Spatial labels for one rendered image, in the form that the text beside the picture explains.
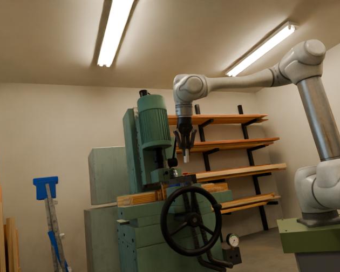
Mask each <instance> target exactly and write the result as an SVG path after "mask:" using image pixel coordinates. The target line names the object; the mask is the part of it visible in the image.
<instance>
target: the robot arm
mask: <svg viewBox="0 0 340 272"><path fill-rule="evenodd" d="M325 55H326V48H325V46H324V45H323V43H322V42H320V41H318V40H316V39H311V40H307V41H303V42H301V43H299V44H297V45H296V46H294V47H293V48H292V49H291V50H290V51H289V52H288V53H287V54H286V55H285V56H284V57H283V58H282V60H281V61H279V62H278V63H277V64H276V65H274V67H271V68H268V69H265V70H262V71H260V72H257V73H254V74H251V75H248V76H243V77H218V78H207V77H206V76H205V75H204V74H179V75H177V76H176V77H175V79H174V84H173V97H174V102H175V113H176V116H177V117H178V118H177V119H178V126H177V129H176V130H175V131H173V133H174V134H175V137H176V141H177V144H178V148H179V149H182V156H184V163H189V156H190V149H191V148H193V146H194V140H195V134H196V132H197V130H195V129H194V128H193V126H192V117H191V115H193V101H194V100H198V99H201V98H204V97H207V96H208V94H209V92H212V91H215V90H219V89H243V88H251V87H279V86H284V85H289V84H292V83H293V84H295V85H296V86H297V88H298V91H299V94H300V97H301V101H302V104H303V107H304V110H305V113H306V116H307V120H308V123H309V126H310V129H311V132H312V136H313V139H314V142H315V145H316V148H317V151H318V155H319V158H320V161H321V162H319V163H318V165H317V166H316V165H313V166H307V167H302V168H299V169H298V170H297V172H296V173H295V177H294V186H295V192H296V196H297V200H298V203H299V206H300V209H301V212H302V218H300V219H297V222H298V223H301V224H303V225H306V226H308V228H315V227H320V226H329V225H338V224H340V216H339V214H338V211H337V209H339V210H340V134H339V131H338V128H337V125H336V122H335V118H334V115H333V113H332V110H331V107H330V104H329V101H328V97H327V94H326V92H325V89H324V86H323V83H322V80H321V77H322V74H323V61H324V59H325ZM179 132H180V134H181V140H180V136H179ZM190 132H192V134H191V140H190ZM185 137H186V140H185Z"/></svg>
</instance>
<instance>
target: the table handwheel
mask: <svg viewBox="0 0 340 272"><path fill-rule="evenodd" d="M187 192H190V193H191V212H190V213H187V214H186V215H185V214H175V215H174V219H175V221H177V222H183V224H182V225H180V226H179V227H177V228H175V229H174V230H172V231H171V232H169V231H168V227H167V214H168V210H169V208H170V206H171V204H172V202H173V201H174V200H175V199H176V198H177V197H178V196H179V195H181V194H183V193H187ZM194 192H196V193H199V194H201V195H203V196H205V197H206V198H207V199H208V200H209V202H210V203H211V204H212V205H214V204H217V203H218V202H217V201H216V199H215V198H214V197H213V196H212V195H211V193H210V192H208V191H207V190H205V189H203V188H201V187H198V186H184V187H181V188H178V189H177V190H175V191H174V192H173V193H172V194H171V195H170V196H169V197H168V198H167V200H166V201H165V203H164V205H163V208H162V211H161V216H160V225H161V231H162V234H163V237H164V239H165V241H166V242H167V244H168V245H169V246H170V247H171V248H172V249H173V250H174V251H175V252H177V253H178V254H180V255H183V256H189V257H194V256H199V255H202V254H204V253H206V252H208V251H209V250H210V249H211V248H212V247H213V246H214V245H215V244H216V242H217V240H218V238H219V236H220V233H221V228H222V214H221V210H220V209H214V212H215V217H216V224H215V230H214V232H213V231H212V230H210V229H209V228H207V227H206V226H204V225H203V224H202V223H200V222H201V219H200V216H199V214H197V213H195V212H194ZM186 226H189V227H193V228H195V227H197V226H199V227H200V228H202V229H203V230H205V231H206V232H208V233H209V234H210V235H212V237H211V238H210V240H209V241H208V242H207V243H206V244H205V245H204V246H202V247H200V248H197V249H186V248H183V247H181V246H179V245H178V244H177V243H176V242H175V241H174V240H173V239H172V237H171V236H172V235H174V234H175V233H177V232H178V231H180V230H181V229H183V228H185V227H186Z"/></svg>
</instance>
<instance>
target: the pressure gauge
mask: <svg viewBox="0 0 340 272"><path fill-rule="evenodd" d="M234 240H235V241H234ZM226 242H227V244H228V245H229V246H231V249H232V250H235V249H234V247H237V246H238V245H239V243H240V239H239V236H238V235H237V234H233V233H229V234H228V235H227V237H226Z"/></svg>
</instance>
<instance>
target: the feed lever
mask: <svg viewBox="0 0 340 272"><path fill-rule="evenodd" d="M176 142H177V141H176V138H175V142H174V150H173V156H172V158H169V159H168V166H169V169H171V168H172V167H176V166H177V165H178V160H177V158H175V150H176Z"/></svg>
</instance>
